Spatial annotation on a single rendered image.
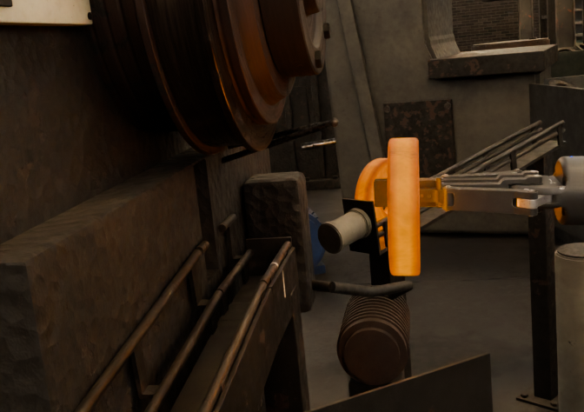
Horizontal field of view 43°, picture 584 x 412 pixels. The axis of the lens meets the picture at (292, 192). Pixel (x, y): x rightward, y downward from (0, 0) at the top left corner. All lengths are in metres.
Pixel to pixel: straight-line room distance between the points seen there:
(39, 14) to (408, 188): 0.40
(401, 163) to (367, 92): 2.94
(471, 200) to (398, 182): 0.08
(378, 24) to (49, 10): 3.02
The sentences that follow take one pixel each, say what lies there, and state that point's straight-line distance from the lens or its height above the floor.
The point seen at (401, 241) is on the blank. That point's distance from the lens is 0.78.
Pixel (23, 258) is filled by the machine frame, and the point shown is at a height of 0.87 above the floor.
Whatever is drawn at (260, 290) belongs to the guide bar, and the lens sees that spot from 0.97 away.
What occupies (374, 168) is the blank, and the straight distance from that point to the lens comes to 1.42.
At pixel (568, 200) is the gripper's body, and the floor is 0.83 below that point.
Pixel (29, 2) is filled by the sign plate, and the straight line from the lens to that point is 0.74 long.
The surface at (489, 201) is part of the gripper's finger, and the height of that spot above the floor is 0.84.
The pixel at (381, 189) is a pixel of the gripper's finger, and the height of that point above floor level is 0.85.
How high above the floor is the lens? 1.02
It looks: 11 degrees down
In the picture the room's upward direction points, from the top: 6 degrees counter-clockwise
